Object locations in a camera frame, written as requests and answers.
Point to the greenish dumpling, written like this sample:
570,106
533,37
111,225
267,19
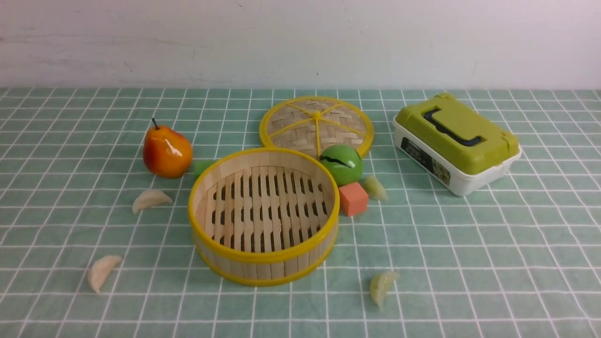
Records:
380,285
374,189

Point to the white dumpling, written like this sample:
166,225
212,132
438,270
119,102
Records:
149,199
101,270

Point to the woven bamboo steamer lid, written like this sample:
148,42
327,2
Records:
311,124

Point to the bamboo steamer tray yellow rim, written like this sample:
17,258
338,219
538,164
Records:
264,216

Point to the orange pink cube block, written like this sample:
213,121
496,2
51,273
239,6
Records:
354,199

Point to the green cube block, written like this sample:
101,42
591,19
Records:
201,166

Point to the orange red toy pear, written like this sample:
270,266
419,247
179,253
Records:
166,153

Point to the green white lunch box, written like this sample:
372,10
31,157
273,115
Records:
459,147

